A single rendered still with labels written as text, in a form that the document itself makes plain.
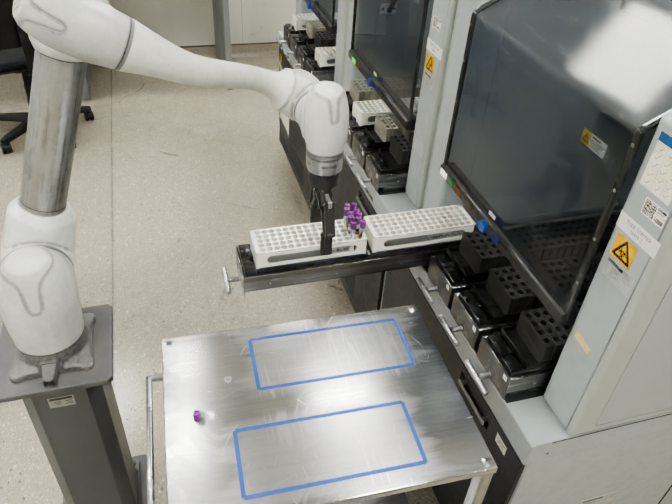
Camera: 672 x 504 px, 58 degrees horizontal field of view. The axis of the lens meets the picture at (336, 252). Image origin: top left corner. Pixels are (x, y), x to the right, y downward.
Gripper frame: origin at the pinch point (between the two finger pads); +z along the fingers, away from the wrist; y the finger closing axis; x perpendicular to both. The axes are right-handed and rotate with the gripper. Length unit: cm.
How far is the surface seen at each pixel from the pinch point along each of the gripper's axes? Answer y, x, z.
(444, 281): 17.9, 29.0, 6.4
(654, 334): 65, 46, -18
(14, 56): -228, -107, 32
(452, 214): -0.9, 38.5, -0.7
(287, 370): 39.6, -17.7, 3.8
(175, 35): -350, -17, 67
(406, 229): 3.0, 23.2, -0.6
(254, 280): 6.7, -19.0, 6.5
